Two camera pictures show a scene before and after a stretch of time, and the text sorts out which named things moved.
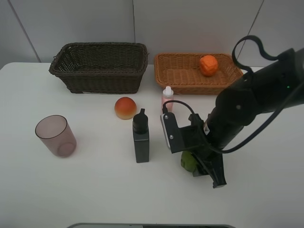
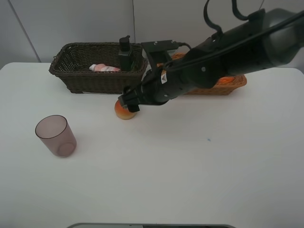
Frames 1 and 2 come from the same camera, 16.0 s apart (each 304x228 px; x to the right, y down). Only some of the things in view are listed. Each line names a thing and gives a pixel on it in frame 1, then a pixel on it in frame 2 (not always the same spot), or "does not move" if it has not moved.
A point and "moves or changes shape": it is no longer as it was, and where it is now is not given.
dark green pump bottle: (141, 137) → (125, 54)
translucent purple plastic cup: (54, 133) does not move
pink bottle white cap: (167, 95) moves or changes shape
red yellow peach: (125, 108) does not move
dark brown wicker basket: (100, 67) does not move
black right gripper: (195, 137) → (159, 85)
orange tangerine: (208, 65) moves or changes shape
